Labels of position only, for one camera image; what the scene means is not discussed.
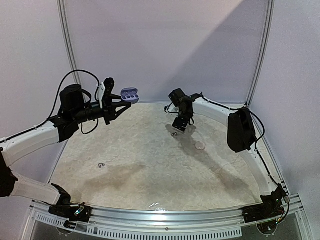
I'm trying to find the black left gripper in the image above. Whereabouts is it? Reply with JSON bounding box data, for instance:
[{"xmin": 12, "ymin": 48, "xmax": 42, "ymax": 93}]
[{"xmin": 72, "ymin": 94, "xmax": 131, "ymax": 125}]

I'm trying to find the blue-grey earbud charging case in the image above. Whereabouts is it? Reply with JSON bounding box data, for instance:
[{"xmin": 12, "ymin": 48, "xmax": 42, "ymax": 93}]
[{"xmin": 120, "ymin": 87, "xmax": 140, "ymax": 104}]

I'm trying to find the pink white earbud charging case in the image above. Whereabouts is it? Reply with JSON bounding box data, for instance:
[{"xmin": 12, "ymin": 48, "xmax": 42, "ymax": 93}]
[{"xmin": 194, "ymin": 141, "xmax": 206, "ymax": 151}]

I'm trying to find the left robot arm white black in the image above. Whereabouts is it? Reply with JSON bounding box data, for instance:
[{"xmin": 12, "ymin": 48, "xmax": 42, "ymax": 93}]
[{"xmin": 0, "ymin": 78, "xmax": 132, "ymax": 221}]

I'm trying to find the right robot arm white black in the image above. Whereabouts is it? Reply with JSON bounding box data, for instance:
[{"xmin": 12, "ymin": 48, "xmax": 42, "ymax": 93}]
[{"xmin": 166, "ymin": 88, "xmax": 288, "ymax": 218}]

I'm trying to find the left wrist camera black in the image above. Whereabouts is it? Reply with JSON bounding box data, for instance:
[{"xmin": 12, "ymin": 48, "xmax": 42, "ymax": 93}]
[{"xmin": 95, "ymin": 77, "xmax": 115, "ymax": 109}]

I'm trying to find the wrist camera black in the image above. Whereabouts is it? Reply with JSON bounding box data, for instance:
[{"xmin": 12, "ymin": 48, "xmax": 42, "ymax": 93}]
[
  {"xmin": 95, "ymin": 77, "xmax": 115, "ymax": 109},
  {"xmin": 168, "ymin": 88, "xmax": 187, "ymax": 107}
]

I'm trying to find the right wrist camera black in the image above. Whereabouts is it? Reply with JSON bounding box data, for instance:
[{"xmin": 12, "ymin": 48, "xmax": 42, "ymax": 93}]
[{"xmin": 168, "ymin": 88, "xmax": 187, "ymax": 107}]

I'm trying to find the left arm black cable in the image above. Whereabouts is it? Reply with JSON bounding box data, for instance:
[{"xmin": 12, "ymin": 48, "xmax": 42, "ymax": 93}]
[{"xmin": 48, "ymin": 69, "xmax": 101, "ymax": 118}]

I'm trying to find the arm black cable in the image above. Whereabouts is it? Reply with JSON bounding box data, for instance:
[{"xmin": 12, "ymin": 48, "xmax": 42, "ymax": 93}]
[
  {"xmin": 163, "ymin": 93, "xmax": 291, "ymax": 201},
  {"xmin": 48, "ymin": 69, "xmax": 101, "ymax": 118}
]

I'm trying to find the aluminium corner post right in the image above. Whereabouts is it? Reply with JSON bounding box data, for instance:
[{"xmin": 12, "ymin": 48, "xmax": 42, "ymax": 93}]
[{"xmin": 246, "ymin": 0, "xmax": 276, "ymax": 106}]

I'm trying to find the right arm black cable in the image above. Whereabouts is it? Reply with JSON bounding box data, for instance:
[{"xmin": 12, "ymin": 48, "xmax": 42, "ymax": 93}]
[{"xmin": 163, "ymin": 93, "xmax": 291, "ymax": 201}]

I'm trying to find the aluminium front rail base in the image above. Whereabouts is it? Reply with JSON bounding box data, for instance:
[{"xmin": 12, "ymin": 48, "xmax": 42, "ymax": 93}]
[{"xmin": 21, "ymin": 196, "xmax": 312, "ymax": 240}]

